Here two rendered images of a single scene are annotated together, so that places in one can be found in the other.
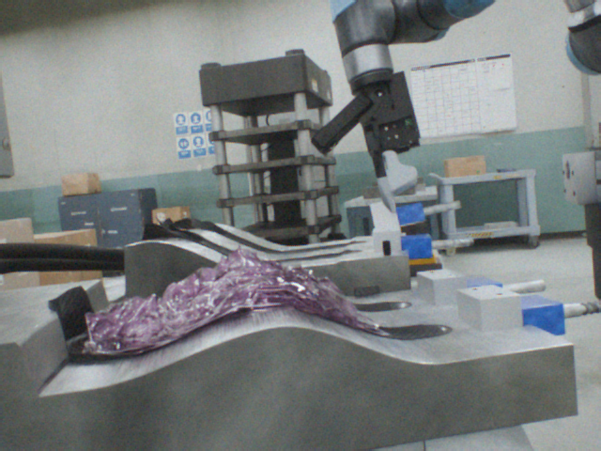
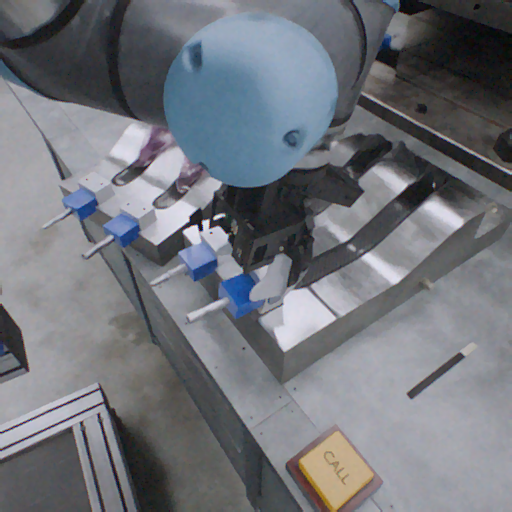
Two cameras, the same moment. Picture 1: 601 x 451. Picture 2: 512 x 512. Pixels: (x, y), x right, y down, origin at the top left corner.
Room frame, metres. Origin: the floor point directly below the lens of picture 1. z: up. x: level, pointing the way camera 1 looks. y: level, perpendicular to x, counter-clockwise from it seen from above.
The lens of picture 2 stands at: (1.13, -0.39, 1.35)
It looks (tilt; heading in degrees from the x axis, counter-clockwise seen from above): 48 degrees down; 135
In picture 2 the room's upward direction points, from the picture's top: straight up
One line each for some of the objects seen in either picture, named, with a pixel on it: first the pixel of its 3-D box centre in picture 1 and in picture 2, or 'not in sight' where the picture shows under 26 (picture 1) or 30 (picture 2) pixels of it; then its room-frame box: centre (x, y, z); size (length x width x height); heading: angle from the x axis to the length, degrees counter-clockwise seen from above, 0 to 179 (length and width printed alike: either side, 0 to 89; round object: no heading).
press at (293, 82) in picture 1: (285, 179); not in sight; (5.57, 0.09, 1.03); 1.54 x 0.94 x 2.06; 166
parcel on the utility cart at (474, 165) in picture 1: (464, 169); not in sight; (6.58, -1.93, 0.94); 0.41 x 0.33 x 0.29; 84
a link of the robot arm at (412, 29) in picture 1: (418, 16); (243, 78); (0.96, -0.23, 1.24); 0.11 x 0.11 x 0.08; 20
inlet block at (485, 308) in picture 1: (540, 315); (76, 207); (0.50, -0.20, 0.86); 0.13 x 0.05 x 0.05; 97
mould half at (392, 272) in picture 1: (242, 270); (355, 225); (0.88, 0.09, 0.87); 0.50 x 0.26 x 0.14; 80
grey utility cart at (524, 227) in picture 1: (483, 209); not in sight; (6.53, -2.09, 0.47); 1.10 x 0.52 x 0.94; 84
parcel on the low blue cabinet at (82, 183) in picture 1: (81, 184); not in sight; (7.80, 2.85, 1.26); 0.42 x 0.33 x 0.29; 76
